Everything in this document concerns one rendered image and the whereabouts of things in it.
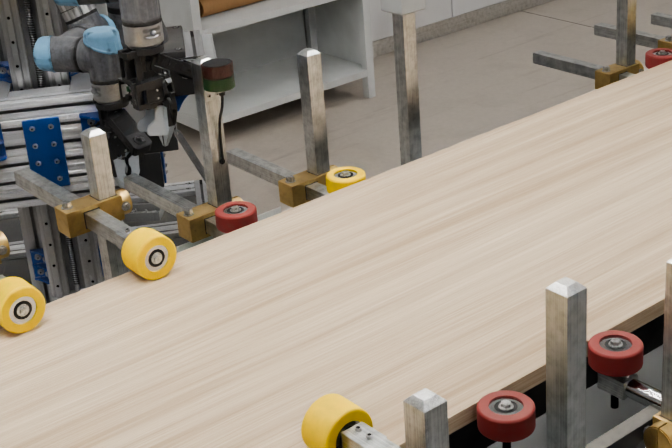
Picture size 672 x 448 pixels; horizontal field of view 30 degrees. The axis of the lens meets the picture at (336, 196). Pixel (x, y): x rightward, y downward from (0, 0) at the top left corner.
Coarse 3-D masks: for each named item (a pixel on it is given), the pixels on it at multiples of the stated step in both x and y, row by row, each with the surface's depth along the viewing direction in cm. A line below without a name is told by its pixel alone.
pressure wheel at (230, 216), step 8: (224, 208) 240; (232, 208) 238; (240, 208) 239; (248, 208) 239; (256, 208) 239; (216, 216) 237; (224, 216) 236; (232, 216) 236; (240, 216) 236; (248, 216) 236; (256, 216) 239; (216, 224) 239; (224, 224) 236; (232, 224) 236; (240, 224) 236; (248, 224) 237; (224, 232) 237
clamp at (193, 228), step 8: (232, 200) 252; (240, 200) 253; (192, 208) 250; (200, 208) 249; (208, 208) 249; (216, 208) 249; (184, 216) 246; (192, 216) 246; (200, 216) 246; (208, 216) 247; (184, 224) 247; (192, 224) 245; (200, 224) 246; (184, 232) 248; (192, 232) 246; (200, 232) 247; (192, 240) 246
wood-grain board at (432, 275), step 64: (512, 128) 269; (576, 128) 266; (640, 128) 263; (384, 192) 242; (448, 192) 240; (512, 192) 238; (576, 192) 236; (640, 192) 234; (192, 256) 223; (256, 256) 221; (320, 256) 219; (384, 256) 217; (448, 256) 216; (512, 256) 214; (576, 256) 212; (640, 256) 210; (64, 320) 205; (128, 320) 203; (192, 320) 201; (256, 320) 200; (320, 320) 198; (384, 320) 197; (448, 320) 195; (512, 320) 194; (640, 320) 194; (0, 384) 188; (64, 384) 186; (128, 384) 185; (192, 384) 184; (256, 384) 182; (320, 384) 181; (384, 384) 180; (448, 384) 179; (512, 384) 178
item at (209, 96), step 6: (210, 60) 237; (216, 60) 237; (222, 60) 236; (228, 60) 236; (204, 66) 234; (210, 66) 234; (216, 66) 233; (222, 66) 233; (204, 78) 235; (204, 90) 239; (210, 96) 240; (216, 96) 241; (222, 96) 238; (222, 102) 238; (222, 108) 239; (222, 150) 245; (222, 156) 245; (222, 162) 246
